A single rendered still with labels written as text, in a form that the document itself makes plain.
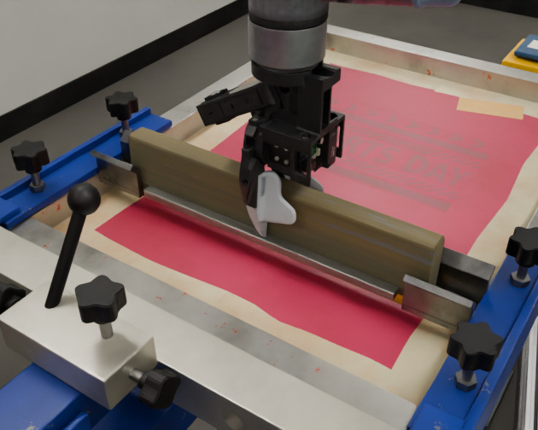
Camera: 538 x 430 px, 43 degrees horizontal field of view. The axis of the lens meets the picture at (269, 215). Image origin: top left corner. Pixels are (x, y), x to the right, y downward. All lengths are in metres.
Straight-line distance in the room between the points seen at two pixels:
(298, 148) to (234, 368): 0.23
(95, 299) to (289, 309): 0.28
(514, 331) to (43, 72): 2.74
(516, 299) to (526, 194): 0.27
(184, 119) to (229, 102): 0.32
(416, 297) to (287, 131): 0.21
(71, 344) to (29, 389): 0.05
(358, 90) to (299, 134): 0.53
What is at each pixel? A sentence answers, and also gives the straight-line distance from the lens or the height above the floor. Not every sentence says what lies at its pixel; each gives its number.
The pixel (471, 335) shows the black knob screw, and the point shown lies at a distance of 0.60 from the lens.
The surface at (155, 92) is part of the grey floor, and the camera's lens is 3.37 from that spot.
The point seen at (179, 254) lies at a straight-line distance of 0.83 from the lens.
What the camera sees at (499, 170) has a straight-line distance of 1.03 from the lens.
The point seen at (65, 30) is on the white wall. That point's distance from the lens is 3.24.
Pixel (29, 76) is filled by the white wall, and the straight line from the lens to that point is 3.15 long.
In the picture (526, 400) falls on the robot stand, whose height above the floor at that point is 0.23.
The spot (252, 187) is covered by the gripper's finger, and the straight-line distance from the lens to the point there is 0.72.
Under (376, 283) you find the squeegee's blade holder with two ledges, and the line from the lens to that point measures 0.73.
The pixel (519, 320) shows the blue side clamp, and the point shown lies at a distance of 0.70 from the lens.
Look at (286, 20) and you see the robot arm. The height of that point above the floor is 1.26.
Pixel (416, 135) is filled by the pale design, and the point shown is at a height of 0.96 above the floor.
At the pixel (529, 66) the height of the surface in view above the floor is 0.95.
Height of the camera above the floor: 1.48
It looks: 37 degrees down
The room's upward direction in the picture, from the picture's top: straight up
